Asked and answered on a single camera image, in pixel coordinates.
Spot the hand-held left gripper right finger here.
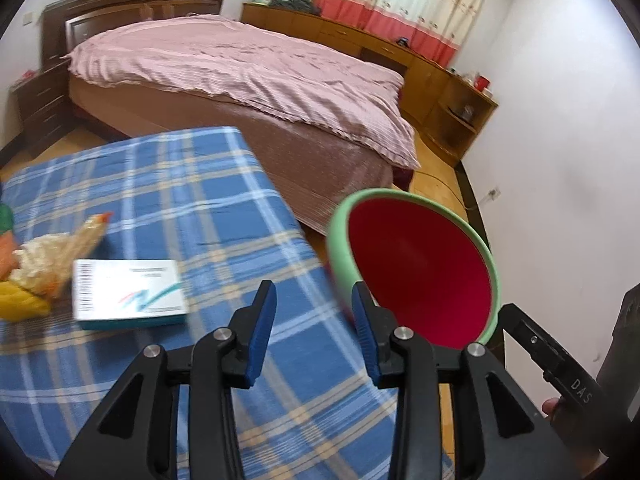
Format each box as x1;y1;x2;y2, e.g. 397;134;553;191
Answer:
351;281;576;480

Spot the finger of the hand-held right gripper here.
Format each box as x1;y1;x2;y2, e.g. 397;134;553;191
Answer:
500;302;602;407

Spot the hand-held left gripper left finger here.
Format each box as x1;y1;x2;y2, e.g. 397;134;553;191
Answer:
55;280;278;480

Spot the red bowl with green rim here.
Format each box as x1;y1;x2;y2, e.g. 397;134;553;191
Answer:
325;187;502;351

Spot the white and teal box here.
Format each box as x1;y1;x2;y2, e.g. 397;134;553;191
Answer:
72;258;189;332

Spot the yellow foam fruit net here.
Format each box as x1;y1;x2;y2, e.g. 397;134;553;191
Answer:
0;280;53;322

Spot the orange cardboard box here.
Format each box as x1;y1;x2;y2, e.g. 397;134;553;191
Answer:
0;232;21;281

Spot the blue plaid tablecloth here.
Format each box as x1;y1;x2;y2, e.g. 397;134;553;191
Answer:
0;126;456;480

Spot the wooden corner shelf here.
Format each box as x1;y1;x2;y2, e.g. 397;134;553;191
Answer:
422;67;500;168

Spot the pink blanket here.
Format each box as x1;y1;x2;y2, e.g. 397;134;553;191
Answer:
67;15;421;171

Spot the long wooden cabinet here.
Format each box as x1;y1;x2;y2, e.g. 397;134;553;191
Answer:
241;1;451;131

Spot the dark wooden nightstand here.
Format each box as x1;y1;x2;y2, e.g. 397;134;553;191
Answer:
10;57;73;153

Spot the dark clothes pile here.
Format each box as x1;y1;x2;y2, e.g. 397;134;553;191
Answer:
272;0;323;15

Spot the cream and red curtain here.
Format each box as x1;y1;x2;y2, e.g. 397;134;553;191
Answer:
312;0;488;68

